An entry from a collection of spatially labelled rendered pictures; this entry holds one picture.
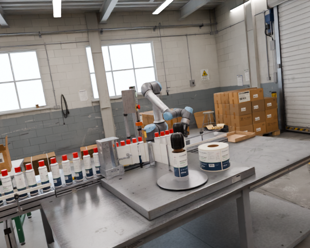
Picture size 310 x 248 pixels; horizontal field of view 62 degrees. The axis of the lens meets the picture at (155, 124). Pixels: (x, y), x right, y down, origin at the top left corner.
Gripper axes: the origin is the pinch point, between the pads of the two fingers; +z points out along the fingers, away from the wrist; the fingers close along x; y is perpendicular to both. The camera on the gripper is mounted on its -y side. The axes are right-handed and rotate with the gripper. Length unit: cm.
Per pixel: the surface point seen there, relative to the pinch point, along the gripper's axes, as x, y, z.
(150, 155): -36.0, 21.0, 16.2
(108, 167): -63, 16, 33
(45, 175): -98, 3, 50
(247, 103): 282, -179, -154
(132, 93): -57, 1, -25
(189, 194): -42, 78, 31
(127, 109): -55, -2, -12
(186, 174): -36, 65, 21
